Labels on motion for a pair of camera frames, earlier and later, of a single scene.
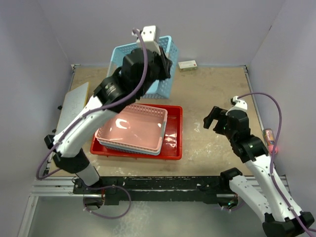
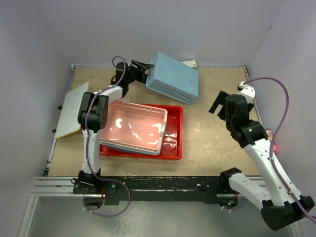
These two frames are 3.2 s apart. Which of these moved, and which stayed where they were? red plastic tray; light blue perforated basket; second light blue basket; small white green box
Moved: light blue perforated basket
Stayed: second light blue basket; red plastic tray; small white green box
